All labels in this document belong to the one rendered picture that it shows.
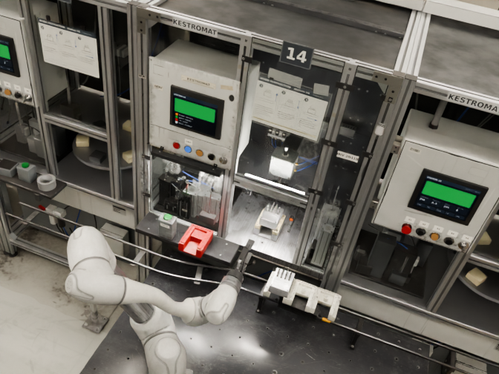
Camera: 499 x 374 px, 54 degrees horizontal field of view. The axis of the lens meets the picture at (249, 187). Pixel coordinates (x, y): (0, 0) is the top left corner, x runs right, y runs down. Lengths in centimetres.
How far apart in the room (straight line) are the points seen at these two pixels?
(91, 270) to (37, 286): 193
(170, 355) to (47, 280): 171
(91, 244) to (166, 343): 59
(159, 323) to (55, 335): 128
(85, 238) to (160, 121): 74
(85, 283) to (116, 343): 83
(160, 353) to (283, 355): 66
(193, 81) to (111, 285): 91
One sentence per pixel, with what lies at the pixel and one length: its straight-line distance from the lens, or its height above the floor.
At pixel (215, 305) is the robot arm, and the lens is 202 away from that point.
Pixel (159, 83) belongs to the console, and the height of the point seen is 172.
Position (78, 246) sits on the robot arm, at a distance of 184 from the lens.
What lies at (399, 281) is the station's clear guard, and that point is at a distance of 253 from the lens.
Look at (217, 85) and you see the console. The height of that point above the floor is 179.
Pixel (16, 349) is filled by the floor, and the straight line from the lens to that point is 340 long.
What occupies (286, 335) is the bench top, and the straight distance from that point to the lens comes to 258.
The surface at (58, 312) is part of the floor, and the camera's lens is 351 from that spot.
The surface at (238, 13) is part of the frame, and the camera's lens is 223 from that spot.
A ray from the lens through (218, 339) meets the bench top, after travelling 252.
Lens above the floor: 279
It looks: 40 degrees down
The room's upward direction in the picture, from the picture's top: 9 degrees clockwise
